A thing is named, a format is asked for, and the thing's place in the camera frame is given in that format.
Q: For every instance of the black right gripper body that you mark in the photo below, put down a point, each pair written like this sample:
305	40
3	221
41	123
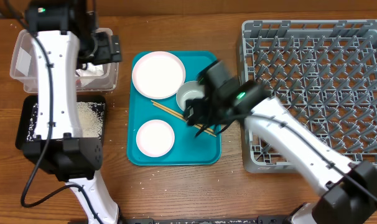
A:
204	109

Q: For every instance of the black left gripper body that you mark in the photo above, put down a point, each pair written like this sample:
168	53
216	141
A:
96	50

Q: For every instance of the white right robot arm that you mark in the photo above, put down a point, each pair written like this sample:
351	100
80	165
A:
347	191

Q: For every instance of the large white pink-rimmed plate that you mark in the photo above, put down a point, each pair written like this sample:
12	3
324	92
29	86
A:
158	75

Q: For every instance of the clear plastic waste bin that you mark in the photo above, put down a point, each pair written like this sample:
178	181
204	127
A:
24	68

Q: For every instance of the small pink bowl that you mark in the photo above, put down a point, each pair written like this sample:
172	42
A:
155	138

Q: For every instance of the grey bowl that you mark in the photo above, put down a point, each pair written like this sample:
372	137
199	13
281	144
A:
189	91

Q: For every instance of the black food waste tray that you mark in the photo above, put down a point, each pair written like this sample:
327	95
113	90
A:
27	110

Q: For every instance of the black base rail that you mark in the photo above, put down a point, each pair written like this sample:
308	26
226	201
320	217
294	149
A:
262	219

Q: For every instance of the grey dishwasher rack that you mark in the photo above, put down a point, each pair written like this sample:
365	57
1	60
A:
324	72

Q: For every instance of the teal serving tray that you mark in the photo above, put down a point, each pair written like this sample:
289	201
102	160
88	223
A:
187	150

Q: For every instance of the upper wooden chopstick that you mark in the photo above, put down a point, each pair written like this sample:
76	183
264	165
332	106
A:
166	109

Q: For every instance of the leftover white rice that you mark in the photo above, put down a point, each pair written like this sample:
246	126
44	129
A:
91	116

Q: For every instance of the white napkin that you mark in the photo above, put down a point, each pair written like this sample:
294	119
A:
91	71

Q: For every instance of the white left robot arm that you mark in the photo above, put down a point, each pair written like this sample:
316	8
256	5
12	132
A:
65	38

